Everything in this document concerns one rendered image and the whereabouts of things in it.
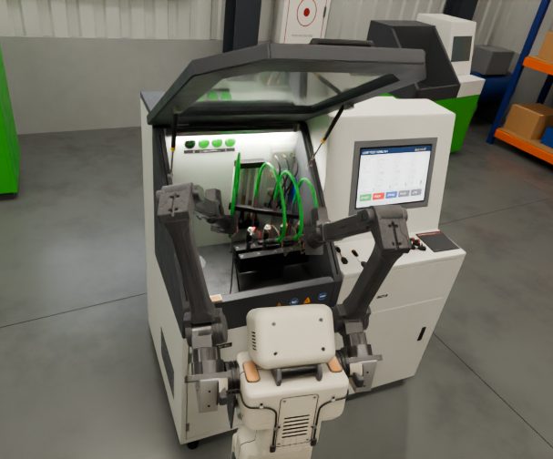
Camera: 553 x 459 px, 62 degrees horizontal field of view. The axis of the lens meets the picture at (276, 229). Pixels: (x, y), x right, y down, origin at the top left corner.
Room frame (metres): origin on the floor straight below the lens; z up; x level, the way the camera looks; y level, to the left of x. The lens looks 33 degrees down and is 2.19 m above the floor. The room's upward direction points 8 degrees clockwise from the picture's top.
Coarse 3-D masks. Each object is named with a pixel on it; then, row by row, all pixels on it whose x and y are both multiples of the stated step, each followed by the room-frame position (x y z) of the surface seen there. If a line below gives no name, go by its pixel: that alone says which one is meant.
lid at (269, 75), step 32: (192, 64) 1.17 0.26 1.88; (224, 64) 1.14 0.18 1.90; (256, 64) 1.12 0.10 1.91; (288, 64) 1.16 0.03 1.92; (320, 64) 1.19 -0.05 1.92; (352, 64) 1.22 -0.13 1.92; (384, 64) 1.26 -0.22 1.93; (416, 64) 1.30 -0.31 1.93; (192, 96) 1.37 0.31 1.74; (224, 96) 1.50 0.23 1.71; (256, 96) 1.55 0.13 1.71; (288, 96) 1.61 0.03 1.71; (320, 96) 1.67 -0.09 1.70; (352, 96) 1.69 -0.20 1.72
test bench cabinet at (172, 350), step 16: (160, 272) 1.66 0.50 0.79; (160, 288) 1.67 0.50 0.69; (160, 304) 1.67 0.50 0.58; (160, 320) 1.68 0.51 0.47; (176, 320) 1.38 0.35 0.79; (160, 336) 1.67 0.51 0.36; (176, 336) 1.37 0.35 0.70; (160, 352) 1.69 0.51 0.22; (176, 352) 1.37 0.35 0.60; (160, 368) 1.70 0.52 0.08; (176, 368) 1.37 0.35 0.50; (176, 384) 1.37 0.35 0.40; (176, 400) 1.36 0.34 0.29; (176, 416) 1.36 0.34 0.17; (192, 448) 1.31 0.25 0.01
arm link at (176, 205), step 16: (160, 192) 1.00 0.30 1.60; (176, 192) 0.99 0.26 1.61; (160, 208) 0.94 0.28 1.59; (176, 208) 0.94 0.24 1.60; (192, 208) 0.98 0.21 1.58; (176, 224) 0.92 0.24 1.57; (176, 240) 0.92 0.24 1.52; (192, 240) 0.94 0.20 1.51; (192, 256) 0.92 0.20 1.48; (192, 272) 0.91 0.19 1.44; (192, 288) 0.90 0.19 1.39; (192, 304) 0.90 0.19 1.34; (208, 304) 0.91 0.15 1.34; (192, 320) 0.89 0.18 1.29; (208, 320) 0.89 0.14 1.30; (224, 320) 0.94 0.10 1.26; (224, 336) 0.89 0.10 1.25
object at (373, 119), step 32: (320, 128) 1.97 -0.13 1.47; (352, 128) 1.96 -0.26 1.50; (384, 128) 2.04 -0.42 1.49; (416, 128) 2.12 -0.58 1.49; (448, 128) 2.21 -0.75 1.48; (320, 160) 1.93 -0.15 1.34; (352, 160) 1.94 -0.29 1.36; (416, 224) 2.06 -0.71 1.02; (352, 288) 1.63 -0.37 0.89; (384, 288) 1.72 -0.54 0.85; (416, 288) 1.81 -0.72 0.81; (448, 288) 1.91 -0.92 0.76; (384, 320) 1.75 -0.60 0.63; (416, 320) 1.85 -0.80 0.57; (384, 352) 1.78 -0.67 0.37; (416, 352) 1.89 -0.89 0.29
